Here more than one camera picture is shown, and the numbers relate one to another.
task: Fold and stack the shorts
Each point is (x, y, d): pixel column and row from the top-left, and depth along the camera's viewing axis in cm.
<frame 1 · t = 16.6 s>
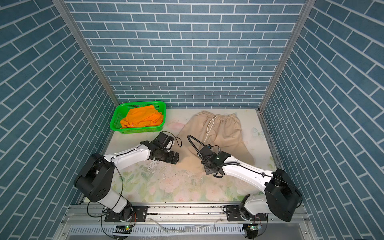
left hand: (173, 158, 90), fingers open
right hand: (209, 165, 85), fingers open
green plastic basket: (120, 112, 114), point 6 cm above the table
orange shorts: (141, 116, 110), point 6 cm above the table
beige drawstring shorts: (222, 130, 106), point 4 cm above the table

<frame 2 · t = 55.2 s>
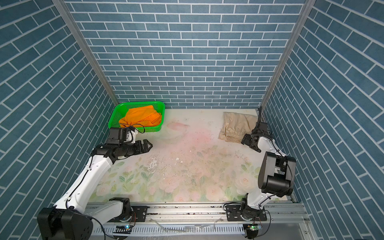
left hand: (145, 146, 80), fingers open
right hand: (248, 140, 94), fingers open
beige drawstring shorts: (236, 125, 107), point 6 cm above the table
the other named things where they were.

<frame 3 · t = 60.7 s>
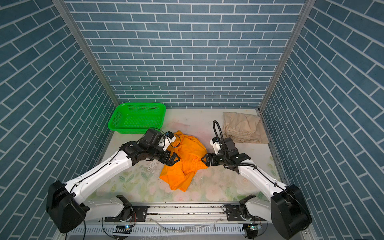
left hand: (173, 156, 77), fingers open
right hand: (205, 157, 83), fingers open
orange shorts: (190, 150, 89), point 9 cm above the table
the other named things where they were.

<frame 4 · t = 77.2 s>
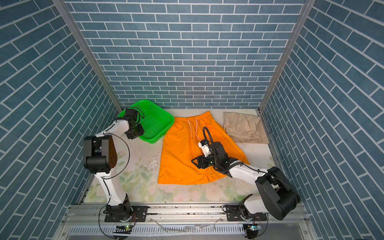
left hand: (139, 132, 100), fingers open
right hand: (194, 158, 85), fingers open
green plastic basket: (155, 120, 115), on the table
orange shorts: (182, 138, 105), on the table
the other named things where they were.

